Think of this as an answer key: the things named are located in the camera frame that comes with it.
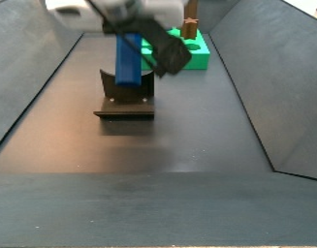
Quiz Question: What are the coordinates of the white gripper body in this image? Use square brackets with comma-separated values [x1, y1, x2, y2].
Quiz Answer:
[44, 0, 186, 32]

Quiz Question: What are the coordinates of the blue hexagon prism block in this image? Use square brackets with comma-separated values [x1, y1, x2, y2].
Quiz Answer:
[115, 36, 141, 87]

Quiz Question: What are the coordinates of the brown star block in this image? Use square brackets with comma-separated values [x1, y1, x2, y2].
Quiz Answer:
[179, 17, 198, 40]

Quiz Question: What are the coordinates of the black curved cradle stand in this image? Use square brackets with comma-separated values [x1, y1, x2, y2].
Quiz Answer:
[94, 70, 154, 119]

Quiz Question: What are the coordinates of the green shape sorter base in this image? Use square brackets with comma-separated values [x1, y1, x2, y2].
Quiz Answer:
[141, 28, 210, 71]

